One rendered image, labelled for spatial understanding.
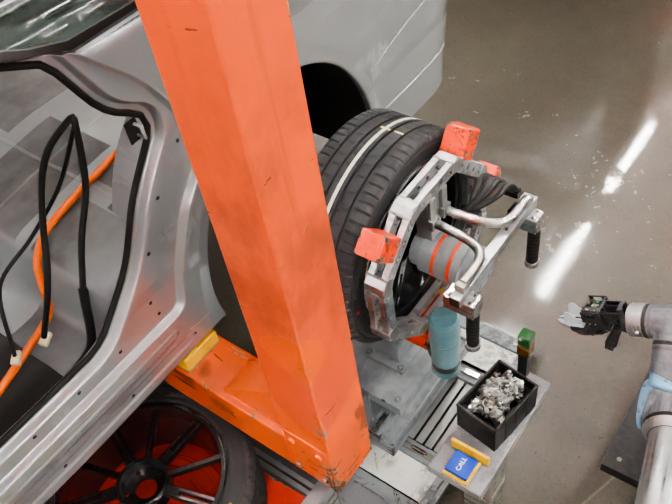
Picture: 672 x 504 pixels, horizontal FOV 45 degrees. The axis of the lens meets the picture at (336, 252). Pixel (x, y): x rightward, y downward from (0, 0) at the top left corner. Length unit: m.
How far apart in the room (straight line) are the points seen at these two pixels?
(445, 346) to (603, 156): 1.79
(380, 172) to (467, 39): 2.59
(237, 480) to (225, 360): 0.34
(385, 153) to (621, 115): 2.16
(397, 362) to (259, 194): 1.55
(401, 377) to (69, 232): 1.19
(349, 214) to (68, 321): 0.90
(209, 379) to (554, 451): 1.24
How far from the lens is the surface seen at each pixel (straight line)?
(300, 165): 1.42
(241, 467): 2.39
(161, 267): 2.12
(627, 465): 2.60
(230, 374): 2.34
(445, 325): 2.28
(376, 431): 2.75
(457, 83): 4.29
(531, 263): 2.38
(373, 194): 2.05
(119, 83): 1.83
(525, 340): 2.36
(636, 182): 3.78
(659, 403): 2.38
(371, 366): 2.83
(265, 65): 1.27
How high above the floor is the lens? 2.58
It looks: 48 degrees down
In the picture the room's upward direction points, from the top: 11 degrees counter-clockwise
